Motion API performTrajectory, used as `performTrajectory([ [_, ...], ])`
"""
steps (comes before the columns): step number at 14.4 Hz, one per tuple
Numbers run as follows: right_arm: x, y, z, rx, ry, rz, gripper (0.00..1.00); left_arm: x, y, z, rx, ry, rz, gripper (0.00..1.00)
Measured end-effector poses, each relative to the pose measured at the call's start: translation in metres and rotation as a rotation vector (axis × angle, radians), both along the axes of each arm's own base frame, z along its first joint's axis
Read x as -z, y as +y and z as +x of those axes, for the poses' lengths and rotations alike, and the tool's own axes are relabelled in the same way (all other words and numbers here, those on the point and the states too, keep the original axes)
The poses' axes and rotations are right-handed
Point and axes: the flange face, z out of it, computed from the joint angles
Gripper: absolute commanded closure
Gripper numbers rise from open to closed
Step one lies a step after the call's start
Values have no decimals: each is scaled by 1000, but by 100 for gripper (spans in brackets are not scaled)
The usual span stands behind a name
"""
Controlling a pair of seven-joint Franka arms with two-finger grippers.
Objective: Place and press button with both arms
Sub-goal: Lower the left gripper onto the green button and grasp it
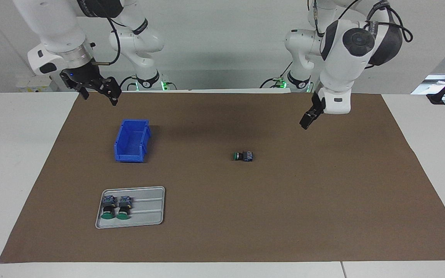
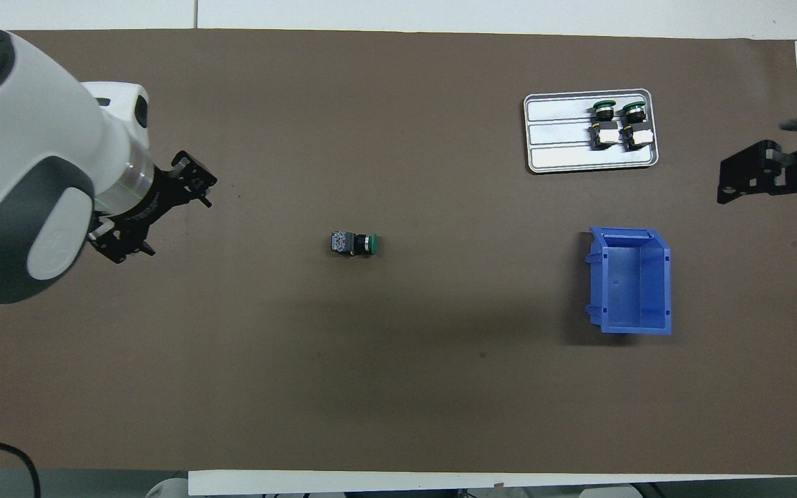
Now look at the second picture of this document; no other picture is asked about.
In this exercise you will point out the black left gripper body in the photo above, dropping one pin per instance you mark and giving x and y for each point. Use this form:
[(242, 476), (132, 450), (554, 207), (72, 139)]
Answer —
[(146, 204)]

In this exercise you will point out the blue plastic bin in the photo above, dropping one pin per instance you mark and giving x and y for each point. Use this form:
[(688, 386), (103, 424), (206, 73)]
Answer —
[(630, 283)]

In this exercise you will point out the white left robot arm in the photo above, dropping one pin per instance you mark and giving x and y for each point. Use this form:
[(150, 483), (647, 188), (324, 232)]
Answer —
[(32, 138)]

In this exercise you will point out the green push button switch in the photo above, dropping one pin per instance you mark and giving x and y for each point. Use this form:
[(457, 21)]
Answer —
[(635, 128), (604, 128), (353, 243)]

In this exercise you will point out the brown table mat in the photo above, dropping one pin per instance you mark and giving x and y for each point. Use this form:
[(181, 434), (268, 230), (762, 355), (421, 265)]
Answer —
[(371, 83)]

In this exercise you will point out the grey metal tray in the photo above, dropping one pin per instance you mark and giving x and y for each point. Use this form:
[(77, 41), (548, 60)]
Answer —
[(557, 131)]

